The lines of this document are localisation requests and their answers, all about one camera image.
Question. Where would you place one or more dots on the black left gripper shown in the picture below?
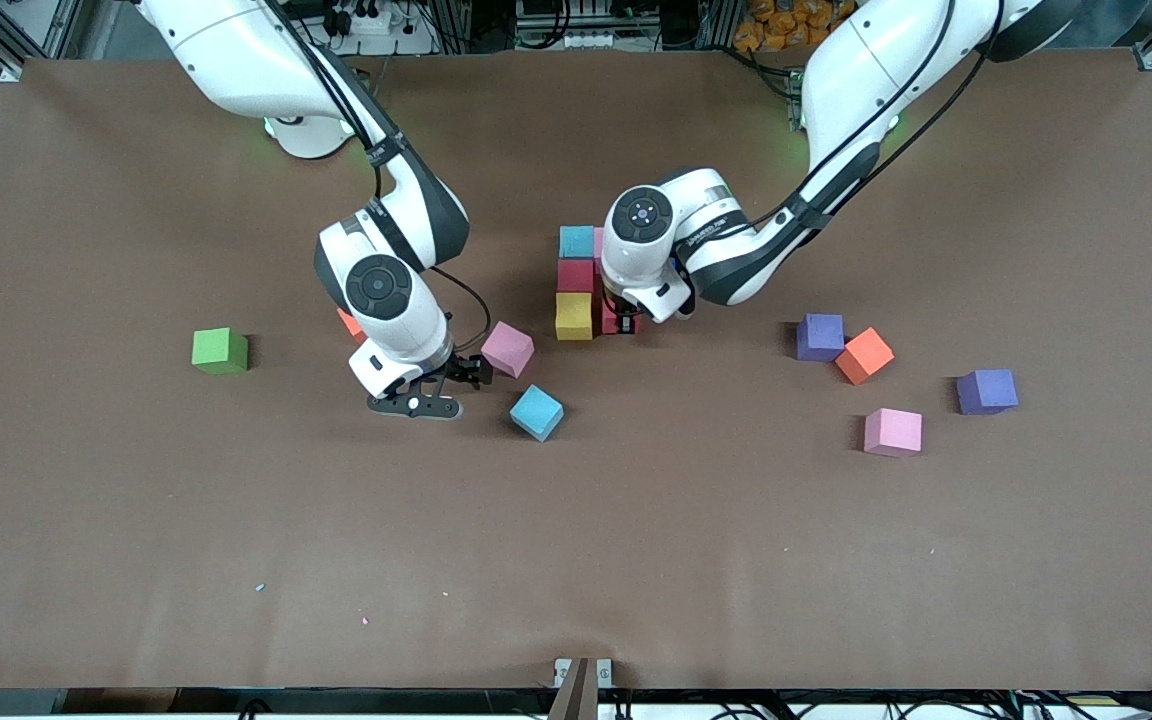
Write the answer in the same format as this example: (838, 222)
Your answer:
(623, 314)

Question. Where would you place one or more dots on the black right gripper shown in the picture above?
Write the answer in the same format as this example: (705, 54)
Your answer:
(462, 372)

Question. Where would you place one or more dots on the red foam block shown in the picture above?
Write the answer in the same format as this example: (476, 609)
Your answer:
(576, 275)
(604, 318)

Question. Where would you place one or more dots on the pink foam block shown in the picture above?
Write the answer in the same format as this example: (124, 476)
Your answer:
(893, 433)
(507, 350)
(598, 243)

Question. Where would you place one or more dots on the yellow foam block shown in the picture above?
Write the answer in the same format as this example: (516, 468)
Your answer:
(574, 316)

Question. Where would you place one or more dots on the blue foam block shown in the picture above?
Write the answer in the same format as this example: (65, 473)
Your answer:
(576, 242)
(536, 412)

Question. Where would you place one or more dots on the purple foam block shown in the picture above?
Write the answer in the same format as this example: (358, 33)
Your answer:
(986, 391)
(821, 337)

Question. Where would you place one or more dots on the orange foam block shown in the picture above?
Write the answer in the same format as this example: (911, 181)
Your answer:
(864, 356)
(349, 325)

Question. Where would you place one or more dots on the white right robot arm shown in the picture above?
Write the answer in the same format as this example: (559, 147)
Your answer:
(236, 60)

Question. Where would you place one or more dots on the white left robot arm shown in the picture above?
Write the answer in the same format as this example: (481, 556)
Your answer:
(836, 80)

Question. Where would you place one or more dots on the green-lit arm base board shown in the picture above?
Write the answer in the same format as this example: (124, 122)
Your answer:
(794, 105)

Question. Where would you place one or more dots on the green foam block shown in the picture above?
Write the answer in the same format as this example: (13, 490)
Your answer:
(220, 352)

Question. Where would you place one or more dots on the black white electronics unit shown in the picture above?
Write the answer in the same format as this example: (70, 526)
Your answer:
(566, 25)

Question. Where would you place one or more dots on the pile of orange snack bags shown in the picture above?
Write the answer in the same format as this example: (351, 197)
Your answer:
(766, 30)

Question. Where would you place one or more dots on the white power strip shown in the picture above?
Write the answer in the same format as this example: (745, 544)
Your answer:
(371, 18)

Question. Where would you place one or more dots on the metal table edge bracket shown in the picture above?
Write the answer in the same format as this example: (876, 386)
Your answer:
(581, 690)

